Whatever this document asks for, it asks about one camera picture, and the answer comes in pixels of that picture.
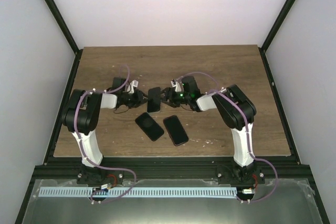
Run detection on pink phone black screen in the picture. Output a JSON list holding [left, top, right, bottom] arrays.
[[164, 116, 188, 145]]

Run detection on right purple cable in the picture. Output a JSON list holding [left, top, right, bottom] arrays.
[[175, 71, 278, 205]]

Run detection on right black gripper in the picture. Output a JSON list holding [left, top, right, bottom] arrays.
[[155, 88, 190, 109]]

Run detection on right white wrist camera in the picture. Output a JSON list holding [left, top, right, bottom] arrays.
[[171, 79, 182, 92]]

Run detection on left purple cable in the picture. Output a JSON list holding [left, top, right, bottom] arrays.
[[73, 64, 137, 206]]

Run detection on right black frame post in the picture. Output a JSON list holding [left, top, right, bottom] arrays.
[[261, 0, 314, 51]]

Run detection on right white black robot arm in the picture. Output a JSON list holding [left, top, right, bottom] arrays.
[[160, 76, 257, 184]]

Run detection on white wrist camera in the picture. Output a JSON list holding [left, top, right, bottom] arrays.
[[125, 80, 139, 94], [171, 79, 182, 92]]

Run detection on black phone case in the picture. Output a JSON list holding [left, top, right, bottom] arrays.
[[135, 112, 164, 142], [162, 115, 190, 146]]

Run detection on left black frame post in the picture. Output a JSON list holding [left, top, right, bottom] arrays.
[[28, 0, 80, 55]]

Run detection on light blue slotted cable duct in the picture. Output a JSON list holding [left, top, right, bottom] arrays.
[[38, 187, 237, 198]]

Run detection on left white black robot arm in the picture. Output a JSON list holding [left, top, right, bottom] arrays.
[[61, 77, 148, 184]]

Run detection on purple cable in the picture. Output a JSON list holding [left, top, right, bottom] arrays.
[[73, 64, 137, 206], [175, 71, 278, 205]]

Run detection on clear magsafe phone case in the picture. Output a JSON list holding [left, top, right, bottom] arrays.
[[146, 87, 162, 114]]

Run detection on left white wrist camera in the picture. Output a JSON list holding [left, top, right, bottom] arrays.
[[125, 80, 139, 94]]

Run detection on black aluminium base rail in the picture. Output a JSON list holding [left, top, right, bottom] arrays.
[[32, 156, 313, 186]]

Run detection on black frame post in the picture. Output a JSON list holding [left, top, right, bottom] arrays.
[[261, 0, 314, 51], [28, 0, 80, 55]]

